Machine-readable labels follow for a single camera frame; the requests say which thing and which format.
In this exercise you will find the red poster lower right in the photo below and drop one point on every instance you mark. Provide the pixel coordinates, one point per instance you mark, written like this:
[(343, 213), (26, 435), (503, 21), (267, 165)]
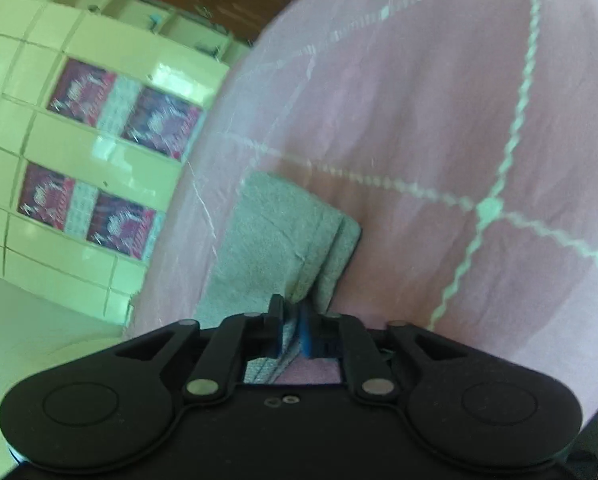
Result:
[(120, 225)]

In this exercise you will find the glossy cream wardrobe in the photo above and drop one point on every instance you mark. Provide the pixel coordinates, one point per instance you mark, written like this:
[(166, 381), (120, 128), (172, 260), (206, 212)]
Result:
[(36, 39)]

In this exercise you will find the red poster upper left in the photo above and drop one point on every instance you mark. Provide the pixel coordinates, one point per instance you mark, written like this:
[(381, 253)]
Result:
[(81, 92)]

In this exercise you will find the red poster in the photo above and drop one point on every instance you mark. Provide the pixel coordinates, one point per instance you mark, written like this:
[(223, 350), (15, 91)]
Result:
[(120, 225), (81, 92), (46, 196), (162, 123)]

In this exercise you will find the pink checked bed sheet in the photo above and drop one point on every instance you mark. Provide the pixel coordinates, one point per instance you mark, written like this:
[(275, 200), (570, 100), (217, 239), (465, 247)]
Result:
[(461, 134)]

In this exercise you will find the red poster upper right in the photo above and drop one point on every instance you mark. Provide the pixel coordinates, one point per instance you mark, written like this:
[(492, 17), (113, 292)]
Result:
[(162, 123)]

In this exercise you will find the grey pants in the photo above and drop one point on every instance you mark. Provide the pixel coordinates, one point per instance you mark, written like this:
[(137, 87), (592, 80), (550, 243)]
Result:
[(281, 240)]

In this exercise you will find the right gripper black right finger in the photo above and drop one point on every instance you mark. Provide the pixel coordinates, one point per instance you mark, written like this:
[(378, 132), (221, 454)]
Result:
[(345, 339)]

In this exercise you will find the red poster lower left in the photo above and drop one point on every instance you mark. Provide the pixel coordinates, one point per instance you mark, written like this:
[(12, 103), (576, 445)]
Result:
[(46, 196)]

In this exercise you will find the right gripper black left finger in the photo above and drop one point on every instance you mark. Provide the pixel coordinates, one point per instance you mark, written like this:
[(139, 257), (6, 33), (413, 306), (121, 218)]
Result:
[(230, 347)]

